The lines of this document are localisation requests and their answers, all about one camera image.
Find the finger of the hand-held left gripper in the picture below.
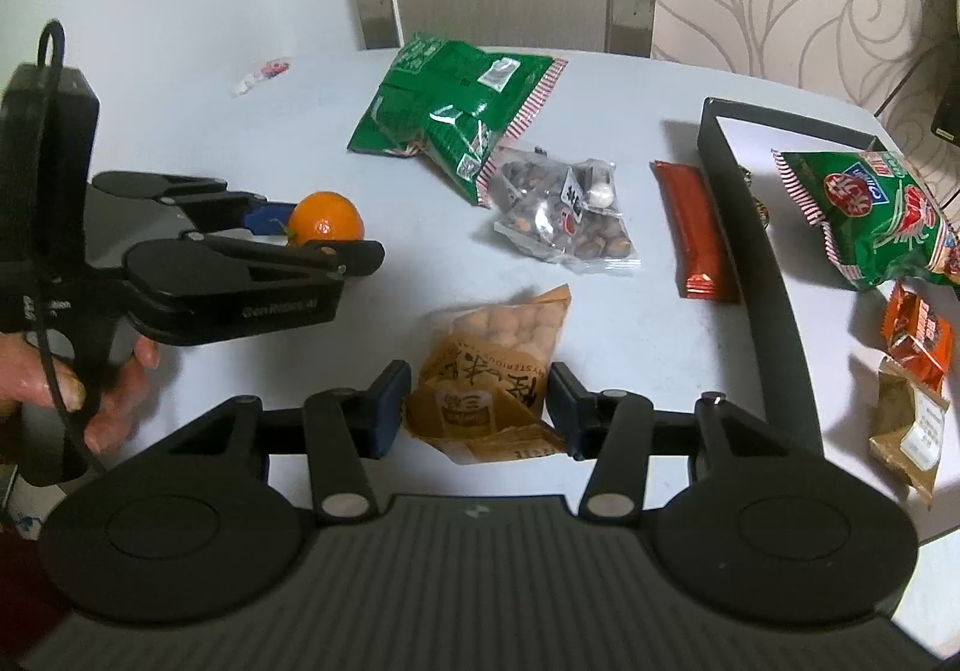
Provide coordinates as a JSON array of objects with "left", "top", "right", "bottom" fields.
[
  {"left": 90, "top": 170, "right": 293, "bottom": 237},
  {"left": 122, "top": 231, "right": 386, "bottom": 287}
]

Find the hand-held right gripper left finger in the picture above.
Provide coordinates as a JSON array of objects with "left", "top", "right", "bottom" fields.
[{"left": 148, "top": 360, "right": 413, "bottom": 523}]

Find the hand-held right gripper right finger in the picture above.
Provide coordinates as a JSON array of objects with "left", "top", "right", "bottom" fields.
[{"left": 547, "top": 363, "right": 820, "bottom": 523}]

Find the orange tangerine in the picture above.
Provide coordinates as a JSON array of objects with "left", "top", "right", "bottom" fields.
[{"left": 285, "top": 190, "right": 367, "bottom": 247}]

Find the tan coated peanut bag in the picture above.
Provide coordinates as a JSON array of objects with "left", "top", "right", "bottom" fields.
[{"left": 404, "top": 282, "right": 573, "bottom": 467}]

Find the clear bag of dark nuts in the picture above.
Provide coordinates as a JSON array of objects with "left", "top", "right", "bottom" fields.
[{"left": 493, "top": 145, "right": 642, "bottom": 276}]

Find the plain green snack bag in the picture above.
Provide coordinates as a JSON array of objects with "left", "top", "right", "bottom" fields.
[{"left": 346, "top": 31, "right": 569, "bottom": 208}]

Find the red-orange stick packet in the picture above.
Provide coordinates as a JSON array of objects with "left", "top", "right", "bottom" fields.
[{"left": 649, "top": 160, "right": 741, "bottom": 305}]

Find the black box with white inside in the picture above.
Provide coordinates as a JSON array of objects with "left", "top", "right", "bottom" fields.
[{"left": 697, "top": 97, "right": 960, "bottom": 514}]

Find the gold pastry packet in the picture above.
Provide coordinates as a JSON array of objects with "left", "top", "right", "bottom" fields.
[{"left": 868, "top": 356, "right": 953, "bottom": 508}]

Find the orange snack packet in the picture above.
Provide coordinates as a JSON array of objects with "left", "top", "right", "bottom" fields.
[{"left": 880, "top": 279, "right": 955, "bottom": 392}]

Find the green red-print snack bag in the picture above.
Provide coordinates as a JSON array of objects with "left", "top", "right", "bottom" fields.
[{"left": 772, "top": 147, "right": 960, "bottom": 295}]

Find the person's left hand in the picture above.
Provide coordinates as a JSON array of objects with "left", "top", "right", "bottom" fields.
[{"left": 0, "top": 329, "right": 161, "bottom": 456}]

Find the small pink white wrapper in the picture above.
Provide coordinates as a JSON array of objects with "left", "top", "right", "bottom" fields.
[{"left": 231, "top": 56, "right": 293, "bottom": 100}]

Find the person's dark red clothing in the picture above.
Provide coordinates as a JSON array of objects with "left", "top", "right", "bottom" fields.
[{"left": 0, "top": 521, "right": 67, "bottom": 651}]

